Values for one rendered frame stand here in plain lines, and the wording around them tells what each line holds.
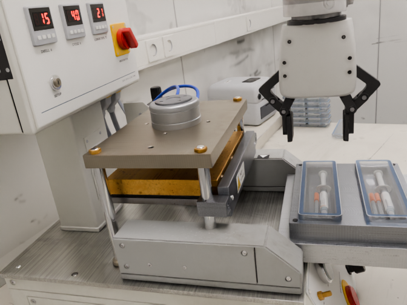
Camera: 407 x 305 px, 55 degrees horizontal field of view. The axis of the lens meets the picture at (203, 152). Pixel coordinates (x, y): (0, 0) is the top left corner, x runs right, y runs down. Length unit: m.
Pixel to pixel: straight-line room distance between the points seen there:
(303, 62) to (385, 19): 2.47
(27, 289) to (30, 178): 0.40
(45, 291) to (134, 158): 0.27
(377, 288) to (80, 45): 0.67
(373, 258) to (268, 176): 0.27
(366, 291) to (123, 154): 0.53
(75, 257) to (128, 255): 0.14
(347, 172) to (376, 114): 2.45
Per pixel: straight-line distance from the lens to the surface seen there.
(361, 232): 0.55
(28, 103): 0.54
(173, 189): 0.55
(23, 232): 1.05
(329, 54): 0.54
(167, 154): 0.49
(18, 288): 0.71
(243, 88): 1.58
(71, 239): 0.72
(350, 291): 0.73
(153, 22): 1.44
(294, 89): 0.55
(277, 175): 0.75
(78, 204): 0.71
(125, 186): 0.58
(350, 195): 0.61
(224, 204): 0.50
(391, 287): 0.84
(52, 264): 0.68
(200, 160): 0.48
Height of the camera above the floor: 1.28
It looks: 21 degrees down
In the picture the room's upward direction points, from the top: 7 degrees counter-clockwise
